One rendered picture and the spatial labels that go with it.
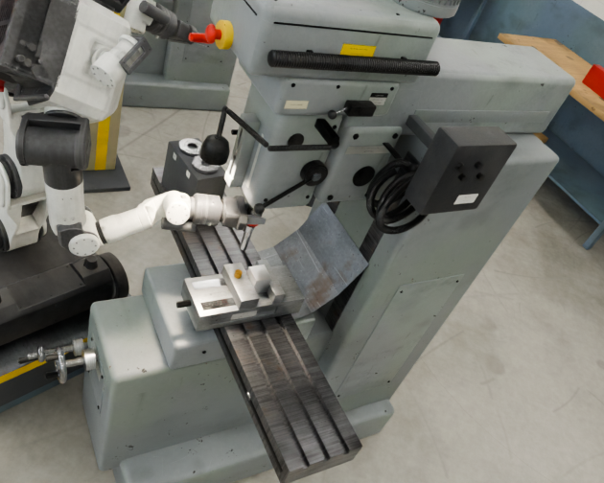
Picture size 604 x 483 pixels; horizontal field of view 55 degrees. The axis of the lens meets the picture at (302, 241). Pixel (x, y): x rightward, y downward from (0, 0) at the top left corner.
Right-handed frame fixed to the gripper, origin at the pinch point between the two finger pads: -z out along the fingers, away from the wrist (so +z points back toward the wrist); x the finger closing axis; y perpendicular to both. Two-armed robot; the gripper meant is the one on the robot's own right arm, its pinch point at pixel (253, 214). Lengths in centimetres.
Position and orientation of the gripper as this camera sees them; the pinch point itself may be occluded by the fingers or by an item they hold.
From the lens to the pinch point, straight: 173.7
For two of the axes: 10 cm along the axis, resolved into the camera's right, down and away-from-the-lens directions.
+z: -9.3, -0.7, -3.5
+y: -2.9, 7.1, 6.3
